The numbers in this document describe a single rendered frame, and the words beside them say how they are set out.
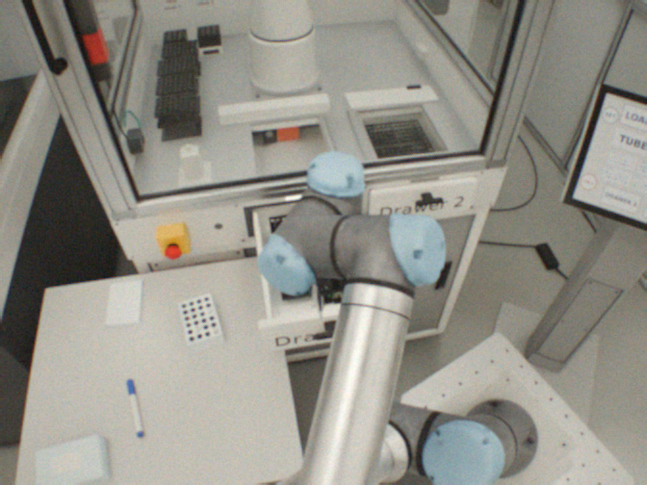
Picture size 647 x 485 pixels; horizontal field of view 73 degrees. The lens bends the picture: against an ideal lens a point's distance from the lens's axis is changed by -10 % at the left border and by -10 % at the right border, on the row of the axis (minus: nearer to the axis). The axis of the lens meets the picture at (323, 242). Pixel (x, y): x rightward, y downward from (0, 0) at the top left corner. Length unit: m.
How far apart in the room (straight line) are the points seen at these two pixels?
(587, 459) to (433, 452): 0.46
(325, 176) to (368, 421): 0.30
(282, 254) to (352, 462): 0.24
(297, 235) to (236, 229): 0.68
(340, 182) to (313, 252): 0.11
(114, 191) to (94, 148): 0.13
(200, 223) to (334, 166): 0.65
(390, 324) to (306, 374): 1.47
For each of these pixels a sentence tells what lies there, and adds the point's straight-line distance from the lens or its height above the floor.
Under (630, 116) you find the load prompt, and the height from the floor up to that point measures 1.15.
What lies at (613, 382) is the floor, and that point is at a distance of 2.25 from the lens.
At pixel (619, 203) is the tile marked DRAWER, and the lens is 1.30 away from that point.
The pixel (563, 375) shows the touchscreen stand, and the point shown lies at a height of 0.04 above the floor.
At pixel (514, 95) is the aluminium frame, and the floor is 1.17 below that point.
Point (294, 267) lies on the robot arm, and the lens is 0.55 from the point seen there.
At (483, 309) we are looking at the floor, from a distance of 2.19.
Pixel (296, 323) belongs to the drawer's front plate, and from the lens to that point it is 0.99.
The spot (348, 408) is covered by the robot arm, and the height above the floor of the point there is 1.32.
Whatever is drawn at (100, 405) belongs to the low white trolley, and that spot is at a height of 0.76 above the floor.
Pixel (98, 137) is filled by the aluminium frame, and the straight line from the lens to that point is 1.06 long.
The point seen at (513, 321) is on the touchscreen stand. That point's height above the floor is 0.04.
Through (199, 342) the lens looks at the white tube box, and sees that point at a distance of 1.14.
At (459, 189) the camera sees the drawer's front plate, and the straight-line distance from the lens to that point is 1.30.
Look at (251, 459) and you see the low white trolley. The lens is 1.05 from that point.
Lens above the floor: 1.77
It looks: 50 degrees down
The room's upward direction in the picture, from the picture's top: straight up
